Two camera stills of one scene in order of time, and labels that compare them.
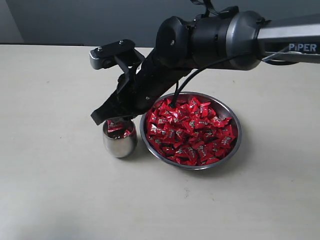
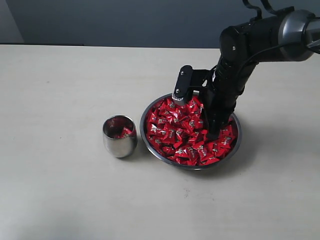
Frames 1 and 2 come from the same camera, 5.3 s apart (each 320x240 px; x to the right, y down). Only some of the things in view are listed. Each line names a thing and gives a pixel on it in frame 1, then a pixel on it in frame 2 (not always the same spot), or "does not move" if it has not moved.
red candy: [156, 129] does not move
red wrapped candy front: [191, 155] does not move
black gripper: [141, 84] → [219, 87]
